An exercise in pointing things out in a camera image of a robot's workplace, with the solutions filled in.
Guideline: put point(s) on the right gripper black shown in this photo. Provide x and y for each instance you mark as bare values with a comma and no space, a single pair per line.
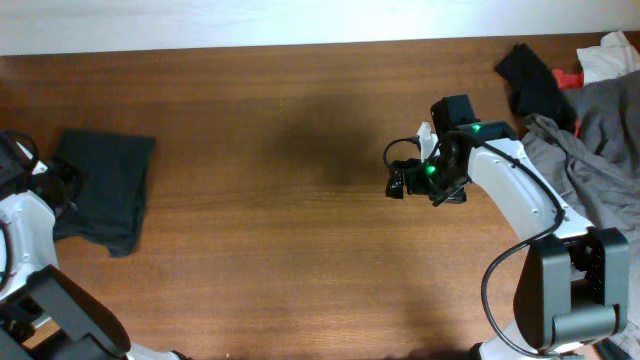
415,183

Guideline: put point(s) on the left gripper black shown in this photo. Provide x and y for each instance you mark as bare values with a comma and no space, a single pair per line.
73,177

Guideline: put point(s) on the black Nike t-shirt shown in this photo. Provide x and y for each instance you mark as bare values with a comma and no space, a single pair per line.
108,187

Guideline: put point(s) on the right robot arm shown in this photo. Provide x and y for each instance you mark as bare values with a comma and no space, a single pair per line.
573,288

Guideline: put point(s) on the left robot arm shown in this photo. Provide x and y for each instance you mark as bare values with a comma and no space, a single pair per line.
44,314

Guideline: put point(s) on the black garment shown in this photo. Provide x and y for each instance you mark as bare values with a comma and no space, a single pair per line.
533,88

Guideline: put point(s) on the grey garment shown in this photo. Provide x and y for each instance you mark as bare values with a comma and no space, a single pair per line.
597,171

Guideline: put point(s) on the red garment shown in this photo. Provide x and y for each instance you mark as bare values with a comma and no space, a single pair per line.
568,81

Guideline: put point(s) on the white garment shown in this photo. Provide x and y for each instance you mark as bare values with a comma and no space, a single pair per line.
614,57

